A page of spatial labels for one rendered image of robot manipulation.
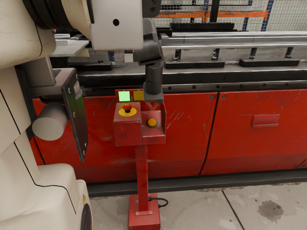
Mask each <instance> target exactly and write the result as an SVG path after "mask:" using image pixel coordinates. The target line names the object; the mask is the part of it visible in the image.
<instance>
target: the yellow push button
mask: <svg viewBox="0 0 307 230"><path fill-rule="evenodd" d="M156 123H157V121H156V120H155V119H154V118H151V119H149V120H148V126H150V127H155V126H156Z"/></svg>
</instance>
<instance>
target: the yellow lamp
mask: <svg viewBox="0 0 307 230"><path fill-rule="evenodd" d="M133 97H134V101H136V100H144V95H143V91H134V92H133Z"/></svg>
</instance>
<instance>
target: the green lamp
mask: <svg viewBox="0 0 307 230"><path fill-rule="evenodd" d="M119 100H120V101H130V95H129V91H124V92H119Z"/></svg>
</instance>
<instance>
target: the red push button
mask: <svg viewBox="0 0 307 230"><path fill-rule="evenodd" d="M122 108H123V109H124V110H125V112H126V113H130V112H131V111H130V109H132V105H131V104H125V105H123V106H122Z"/></svg>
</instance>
